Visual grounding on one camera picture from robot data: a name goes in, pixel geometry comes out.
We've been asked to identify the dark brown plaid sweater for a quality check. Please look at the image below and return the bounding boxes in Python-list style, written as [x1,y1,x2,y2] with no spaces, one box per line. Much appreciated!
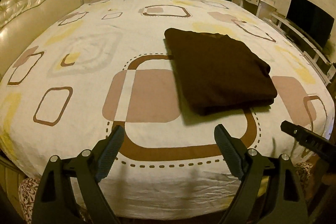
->
[165,28,277,116]

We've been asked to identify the white dressing table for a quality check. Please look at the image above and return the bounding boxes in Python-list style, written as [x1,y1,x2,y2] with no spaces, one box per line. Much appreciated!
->
[231,0,277,19]

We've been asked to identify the patterned floor rug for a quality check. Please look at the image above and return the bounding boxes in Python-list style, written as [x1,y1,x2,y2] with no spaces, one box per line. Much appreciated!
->
[18,178,40,223]

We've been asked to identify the white tv stand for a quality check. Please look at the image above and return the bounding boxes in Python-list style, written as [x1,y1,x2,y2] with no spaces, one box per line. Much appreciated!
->
[263,13,335,86]

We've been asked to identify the black flat television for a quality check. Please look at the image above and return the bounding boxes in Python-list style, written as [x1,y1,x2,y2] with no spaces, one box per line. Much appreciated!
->
[286,0,335,50]

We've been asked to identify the cream tufted leather headboard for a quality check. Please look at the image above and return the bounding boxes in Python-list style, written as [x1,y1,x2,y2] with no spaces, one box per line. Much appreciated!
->
[1,0,91,77]

